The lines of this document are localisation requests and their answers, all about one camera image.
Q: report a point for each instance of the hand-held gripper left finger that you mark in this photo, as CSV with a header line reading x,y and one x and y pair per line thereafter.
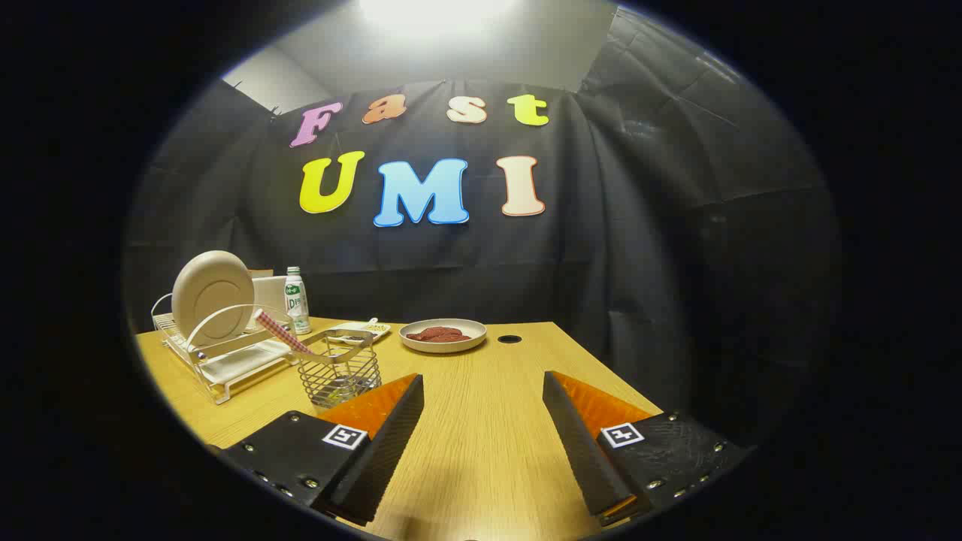
x,y
391,443

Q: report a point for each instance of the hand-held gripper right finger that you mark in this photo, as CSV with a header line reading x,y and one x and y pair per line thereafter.
x,y
579,451

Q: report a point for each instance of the beige round plate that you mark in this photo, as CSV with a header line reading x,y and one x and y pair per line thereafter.
x,y
210,297

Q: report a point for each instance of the beige plate with meat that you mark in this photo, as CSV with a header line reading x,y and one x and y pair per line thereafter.
x,y
443,346

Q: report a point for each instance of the white divided dish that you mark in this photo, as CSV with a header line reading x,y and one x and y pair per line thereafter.
x,y
361,329

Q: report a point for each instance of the brown meat patty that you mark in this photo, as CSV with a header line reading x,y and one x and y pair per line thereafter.
x,y
422,336
453,333

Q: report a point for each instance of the white bottle with green label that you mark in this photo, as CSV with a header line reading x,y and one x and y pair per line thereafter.
x,y
297,300

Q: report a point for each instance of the black backdrop cloth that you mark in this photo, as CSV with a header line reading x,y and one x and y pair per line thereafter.
x,y
601,263

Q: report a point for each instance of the white toaster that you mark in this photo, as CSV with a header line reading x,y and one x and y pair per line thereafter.
x,y
270,294

